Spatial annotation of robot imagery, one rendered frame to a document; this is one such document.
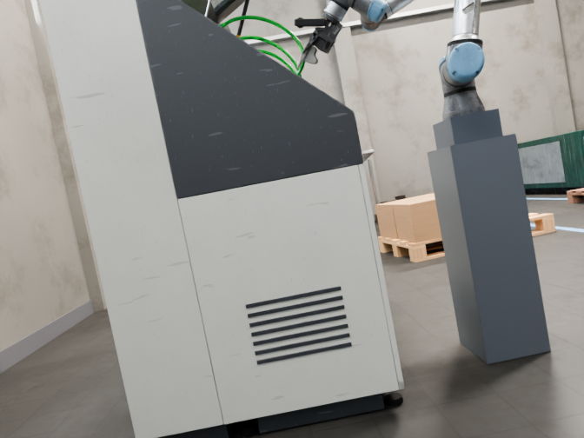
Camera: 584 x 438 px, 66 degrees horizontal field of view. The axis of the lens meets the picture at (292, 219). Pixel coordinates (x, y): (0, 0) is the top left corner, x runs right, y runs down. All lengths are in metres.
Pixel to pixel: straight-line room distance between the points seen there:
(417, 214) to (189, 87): 2.67
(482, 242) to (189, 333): 1.05
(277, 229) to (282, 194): 0.11
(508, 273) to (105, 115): 1.45
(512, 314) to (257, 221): 0.99
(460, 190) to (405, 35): 6.82
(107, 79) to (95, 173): 0.28
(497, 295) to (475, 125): 0.61
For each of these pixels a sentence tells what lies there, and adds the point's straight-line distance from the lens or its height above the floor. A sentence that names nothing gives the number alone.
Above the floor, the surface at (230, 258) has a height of 0.58.
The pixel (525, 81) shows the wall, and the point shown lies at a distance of 9.00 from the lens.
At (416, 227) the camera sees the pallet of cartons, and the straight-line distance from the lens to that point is 3.80.
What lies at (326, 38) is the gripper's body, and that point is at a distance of 1.77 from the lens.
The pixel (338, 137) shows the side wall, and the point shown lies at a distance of 1.41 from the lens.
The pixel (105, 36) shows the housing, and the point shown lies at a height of 1.30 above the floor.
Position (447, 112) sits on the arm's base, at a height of 0.93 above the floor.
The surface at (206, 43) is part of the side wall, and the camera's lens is 1.48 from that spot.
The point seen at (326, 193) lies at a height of 0.72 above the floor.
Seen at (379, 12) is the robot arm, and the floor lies 1.30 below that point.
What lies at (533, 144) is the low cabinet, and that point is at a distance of 7.72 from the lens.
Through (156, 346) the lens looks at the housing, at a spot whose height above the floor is 0.36.
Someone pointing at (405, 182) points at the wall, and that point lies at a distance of 7.99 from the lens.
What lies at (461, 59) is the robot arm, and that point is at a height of 1.07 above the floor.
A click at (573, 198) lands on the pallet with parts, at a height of 0.06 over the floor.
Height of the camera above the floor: 0.75
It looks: 3 degrees down
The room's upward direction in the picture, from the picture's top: 11 degrees counter-clockwise
